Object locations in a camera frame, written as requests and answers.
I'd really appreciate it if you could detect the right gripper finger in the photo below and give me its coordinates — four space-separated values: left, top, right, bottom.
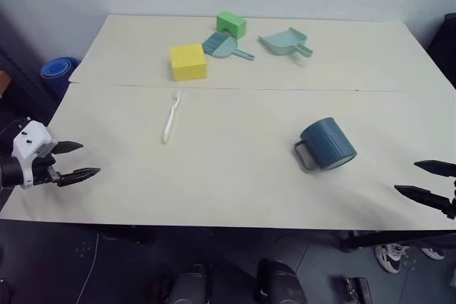
413 159 456 178
393 184 456 220

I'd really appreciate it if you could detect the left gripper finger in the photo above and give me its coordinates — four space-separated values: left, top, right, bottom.
56 167 102 188
52 140 85 156

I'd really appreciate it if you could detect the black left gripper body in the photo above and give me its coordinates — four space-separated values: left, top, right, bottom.
32 154 61 187

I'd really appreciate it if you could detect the black stand bar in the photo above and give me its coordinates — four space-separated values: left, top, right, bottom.
339 228 456 252

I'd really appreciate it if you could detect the white black sneaker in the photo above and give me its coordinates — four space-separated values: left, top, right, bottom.
374 243 411 276
419 246 446 261

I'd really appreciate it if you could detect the white toothbrush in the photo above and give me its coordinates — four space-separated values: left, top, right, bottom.
160 88 183 145

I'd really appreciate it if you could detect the dark blue ribbed cup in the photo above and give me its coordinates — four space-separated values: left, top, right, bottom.
294 116 358 173

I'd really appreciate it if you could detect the dark reddish floor object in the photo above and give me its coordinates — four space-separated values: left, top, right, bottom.
341 276 374 304

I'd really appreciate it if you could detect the yellow block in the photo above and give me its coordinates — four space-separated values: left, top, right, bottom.
169 43 209 83

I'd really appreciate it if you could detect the dark rounded shape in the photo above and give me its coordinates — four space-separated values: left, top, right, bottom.
167 263 208 304
255 258 309 304

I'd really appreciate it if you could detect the teal hand brush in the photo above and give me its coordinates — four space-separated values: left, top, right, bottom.
201 31 257 62

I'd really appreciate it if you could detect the teal dustpan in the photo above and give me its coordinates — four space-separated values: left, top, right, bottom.
257 26 314 58

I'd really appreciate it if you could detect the green arched block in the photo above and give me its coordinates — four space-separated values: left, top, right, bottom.
216 11 248 40

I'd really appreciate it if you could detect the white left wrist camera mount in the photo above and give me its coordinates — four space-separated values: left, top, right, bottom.
11 120 57 190

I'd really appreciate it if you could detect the white floor cable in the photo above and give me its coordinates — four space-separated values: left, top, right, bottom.
78 231 101 304

